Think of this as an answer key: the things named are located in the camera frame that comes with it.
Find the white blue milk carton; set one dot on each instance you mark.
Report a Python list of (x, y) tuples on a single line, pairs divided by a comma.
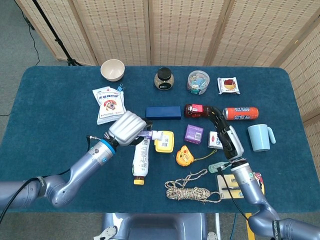
[(213, 140)]

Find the orange soda can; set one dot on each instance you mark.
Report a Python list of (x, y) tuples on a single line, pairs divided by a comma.
[(240, 113)]

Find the navy blue rectangular box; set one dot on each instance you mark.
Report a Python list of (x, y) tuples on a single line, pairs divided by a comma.
[(162, 113)]

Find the white snack packet pudding picture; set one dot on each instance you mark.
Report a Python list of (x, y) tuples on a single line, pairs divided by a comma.
[(228, 85)]

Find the blister card hook package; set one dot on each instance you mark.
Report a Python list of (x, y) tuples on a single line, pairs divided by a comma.
[(225, 185)]

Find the purple toothpaste tube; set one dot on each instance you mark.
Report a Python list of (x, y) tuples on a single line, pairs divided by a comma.
[(147, 133)]

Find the yellow tape measure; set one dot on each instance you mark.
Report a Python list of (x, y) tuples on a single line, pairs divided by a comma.
[(183, 156)]

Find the beige bowl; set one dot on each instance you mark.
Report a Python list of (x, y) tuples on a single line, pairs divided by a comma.
[(112, 70)]

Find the grey robot torso base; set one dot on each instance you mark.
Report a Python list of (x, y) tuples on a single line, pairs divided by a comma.
[(155, 225)]

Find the green container yellow lid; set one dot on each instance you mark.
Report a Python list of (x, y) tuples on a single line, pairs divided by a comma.
[(166, 145)]

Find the blue table cloth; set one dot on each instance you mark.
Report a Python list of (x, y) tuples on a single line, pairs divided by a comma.
[(50, 112)]

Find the blue binder clip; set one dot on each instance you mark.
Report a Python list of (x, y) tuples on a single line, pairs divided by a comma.
[(120, 87)]

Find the bear-shaped honey bottle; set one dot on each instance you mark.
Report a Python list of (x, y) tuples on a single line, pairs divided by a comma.
[(197, 111)]

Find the light blue plastic mug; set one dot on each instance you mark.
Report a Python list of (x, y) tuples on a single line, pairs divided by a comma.
[(258, 137)]

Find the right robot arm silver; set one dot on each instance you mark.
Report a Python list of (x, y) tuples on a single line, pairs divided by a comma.
[(250, 185)]

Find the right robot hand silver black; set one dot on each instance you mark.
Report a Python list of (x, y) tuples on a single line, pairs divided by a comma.
[(233, 143)]

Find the white printed pouch bag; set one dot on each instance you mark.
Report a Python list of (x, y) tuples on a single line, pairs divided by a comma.
[(110, 105)]

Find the white tea bottle yellow cap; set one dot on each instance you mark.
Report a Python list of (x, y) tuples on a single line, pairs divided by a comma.
[(141, 160)]

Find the mint green scrub brush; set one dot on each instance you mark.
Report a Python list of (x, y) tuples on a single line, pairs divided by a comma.
[(215, 167)]

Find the glass jar black lid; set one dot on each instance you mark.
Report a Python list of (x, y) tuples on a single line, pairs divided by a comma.
[(163, 80)]

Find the small purple carton box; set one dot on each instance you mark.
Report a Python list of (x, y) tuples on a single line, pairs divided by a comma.
[(193, 133)]

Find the clear tub of coloured clips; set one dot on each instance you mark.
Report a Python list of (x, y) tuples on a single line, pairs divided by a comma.
[(197, 82)]

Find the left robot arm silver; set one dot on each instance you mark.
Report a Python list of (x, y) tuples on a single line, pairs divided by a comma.
[(75, 175)]

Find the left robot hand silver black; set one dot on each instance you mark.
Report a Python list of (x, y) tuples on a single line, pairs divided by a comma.
[(127, 128)]

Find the black tripod stand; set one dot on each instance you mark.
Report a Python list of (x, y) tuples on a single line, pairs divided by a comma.
[(52, 32)]

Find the woven bamboo folding screen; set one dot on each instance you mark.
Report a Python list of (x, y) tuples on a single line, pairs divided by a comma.
[(175, 30)]

